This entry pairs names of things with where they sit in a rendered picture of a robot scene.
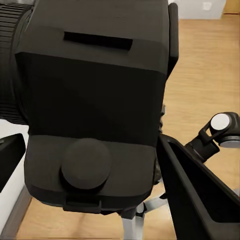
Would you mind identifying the camera tripod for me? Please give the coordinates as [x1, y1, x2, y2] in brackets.
[120, 104, 169, 240]

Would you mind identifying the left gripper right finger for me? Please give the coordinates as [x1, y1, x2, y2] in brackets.
[156, 132, 240, 240]

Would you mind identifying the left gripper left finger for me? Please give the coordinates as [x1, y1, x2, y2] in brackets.
[0, 133, 27, 193]

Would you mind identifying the digital camera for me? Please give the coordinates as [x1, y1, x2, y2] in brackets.
[0, 0, 179, 216]

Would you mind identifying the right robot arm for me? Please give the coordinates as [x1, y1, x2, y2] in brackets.
[160, 112, 240, 199]

